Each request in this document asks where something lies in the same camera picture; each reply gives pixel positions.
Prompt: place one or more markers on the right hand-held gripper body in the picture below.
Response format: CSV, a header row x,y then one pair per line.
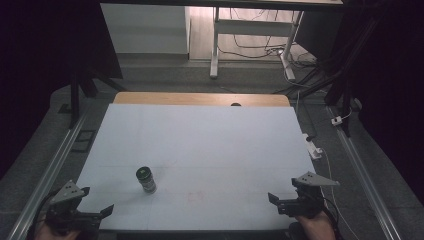
x,y
301,205

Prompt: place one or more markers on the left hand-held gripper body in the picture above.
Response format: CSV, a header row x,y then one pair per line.
x,y
66,213

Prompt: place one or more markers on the spice jar with green lid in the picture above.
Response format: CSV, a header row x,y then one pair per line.
x,y
146,181

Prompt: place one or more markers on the person's right hand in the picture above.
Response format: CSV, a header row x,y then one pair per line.
x,y
315,228

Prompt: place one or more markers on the person's left hand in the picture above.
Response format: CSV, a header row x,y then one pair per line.
x,y
45,234

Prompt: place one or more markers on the white power strip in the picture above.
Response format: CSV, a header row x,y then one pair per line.
x,y
312,146

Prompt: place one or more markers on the small white adapter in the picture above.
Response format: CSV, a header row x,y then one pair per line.
x,y
337,120

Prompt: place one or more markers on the white table cover sheet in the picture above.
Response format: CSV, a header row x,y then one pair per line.
x,y
206,150

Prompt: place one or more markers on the black metal stand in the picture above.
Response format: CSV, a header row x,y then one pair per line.
x,y
74,100
346,100

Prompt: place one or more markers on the black curtain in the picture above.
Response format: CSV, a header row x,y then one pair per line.
x,y
40,66
396,83

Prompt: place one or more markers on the white cabinet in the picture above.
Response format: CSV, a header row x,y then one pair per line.
x,y
145,30

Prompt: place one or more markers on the aluminium rail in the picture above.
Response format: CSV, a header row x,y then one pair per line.
x,y
363,173
50,173

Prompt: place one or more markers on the white desk frame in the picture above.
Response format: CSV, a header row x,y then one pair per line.
x,y
253,27

